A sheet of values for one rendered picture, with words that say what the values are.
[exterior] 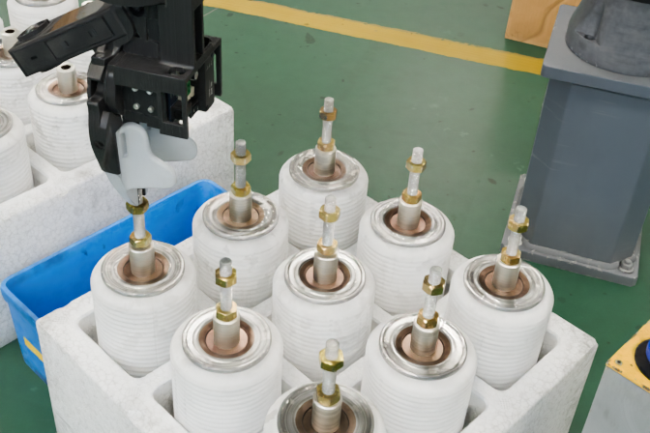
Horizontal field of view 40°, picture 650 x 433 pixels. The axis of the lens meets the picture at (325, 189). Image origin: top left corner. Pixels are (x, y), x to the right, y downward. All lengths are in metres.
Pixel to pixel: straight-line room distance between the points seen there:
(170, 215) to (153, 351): 0.34
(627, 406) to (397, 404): 0.18
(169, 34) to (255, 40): 1.09
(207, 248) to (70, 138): 0.28
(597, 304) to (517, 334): 0.42
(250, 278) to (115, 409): 0.18
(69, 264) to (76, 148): 0.14
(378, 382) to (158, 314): 0.21
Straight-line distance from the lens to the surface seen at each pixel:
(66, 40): 0.71
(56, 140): 1.10
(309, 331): 0.82
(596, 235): 1.26
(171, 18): 0.66
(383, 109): 1.56
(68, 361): 0.89
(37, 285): 1.08
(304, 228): 0.96
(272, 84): 1.61
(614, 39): 1.13
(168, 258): 0.85
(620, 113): 1.15
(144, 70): 0.67
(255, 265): 0.88
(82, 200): 1.10
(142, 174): 0.74
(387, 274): 0.89
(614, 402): 0.74
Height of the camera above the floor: 0.82
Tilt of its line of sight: 37 degrees down
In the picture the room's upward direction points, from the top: 4 degrees clockwise
